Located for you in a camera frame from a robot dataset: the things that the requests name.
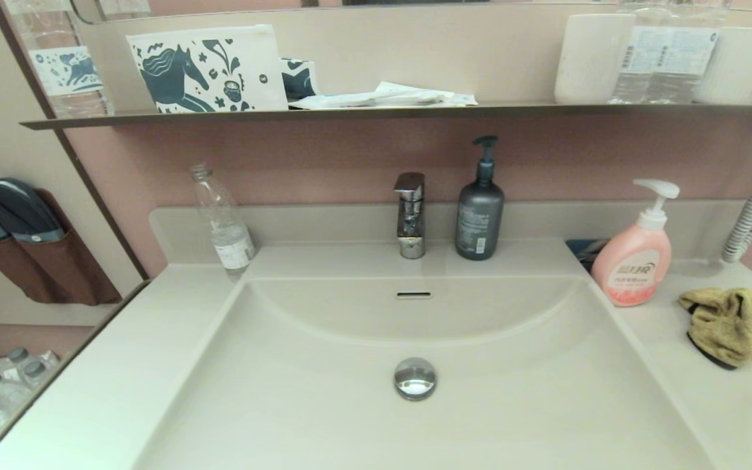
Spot yellow cloth with dark trim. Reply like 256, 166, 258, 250
678, 287, 752, 371

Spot chrome faucet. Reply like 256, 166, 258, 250
394, 172, 426, 260

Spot white sink basin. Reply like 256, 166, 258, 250
134, 274, 716, 470

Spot pink soap pump bottle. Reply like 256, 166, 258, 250
591, 179, 681, 307

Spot clear water bottle white label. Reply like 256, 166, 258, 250
608, 0, 670, 105
665, 0, 732, 103

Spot dark grey pump bottle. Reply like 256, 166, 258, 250
456, 135, 505, 261

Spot chrome drain stopper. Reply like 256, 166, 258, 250
394, 356, 438, 401

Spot white plastic amenity packets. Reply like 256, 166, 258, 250
289, 81, 479, 110

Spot small dark patterned pouch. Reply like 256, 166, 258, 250
279, 57, 318, 103

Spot empty clear plastic bottle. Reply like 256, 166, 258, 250
189, 163, 257, 281

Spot white horse print pouch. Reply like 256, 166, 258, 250
126, 24, 289, 114

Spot slippers in brown holder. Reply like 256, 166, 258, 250
0, 189, 122, 306

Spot water bottle horse label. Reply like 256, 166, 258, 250
3, 0, 116, 119

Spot white mug with handle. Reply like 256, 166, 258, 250
695, 26, 752, 106

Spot white handleless cup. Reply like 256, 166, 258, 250
554, 13, 636, 105

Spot metal wall shelf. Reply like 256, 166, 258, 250
20, 103, 752, 131

